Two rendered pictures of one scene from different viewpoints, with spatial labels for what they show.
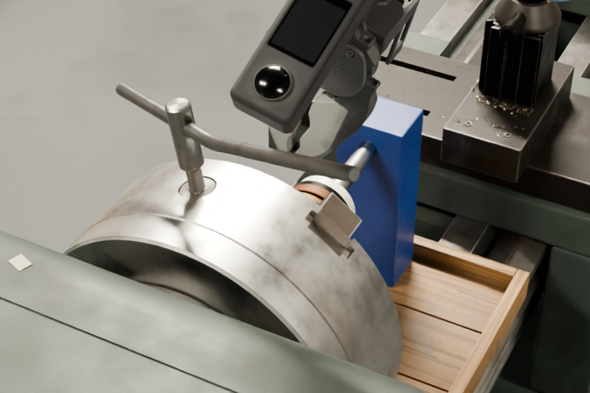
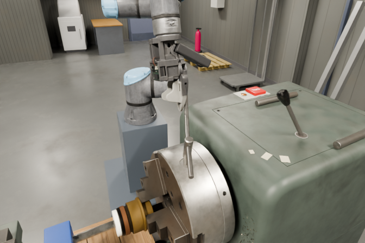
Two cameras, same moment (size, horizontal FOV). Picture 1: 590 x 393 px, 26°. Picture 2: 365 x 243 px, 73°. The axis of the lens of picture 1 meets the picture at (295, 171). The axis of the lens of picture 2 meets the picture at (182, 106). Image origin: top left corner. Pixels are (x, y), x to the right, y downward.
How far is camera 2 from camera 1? 137 cm
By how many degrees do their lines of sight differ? 107
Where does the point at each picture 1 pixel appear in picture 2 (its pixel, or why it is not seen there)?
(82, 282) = (237, 141)
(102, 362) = (241, 126)
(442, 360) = (105, 234)
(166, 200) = (196, 164)
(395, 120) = (59, 229)
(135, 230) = (212, 160)
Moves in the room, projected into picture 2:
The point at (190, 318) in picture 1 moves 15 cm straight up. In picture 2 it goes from (216, 127) to (220, 82)
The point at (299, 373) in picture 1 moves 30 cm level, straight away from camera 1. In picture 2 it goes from (204, 113) to (144, 156)
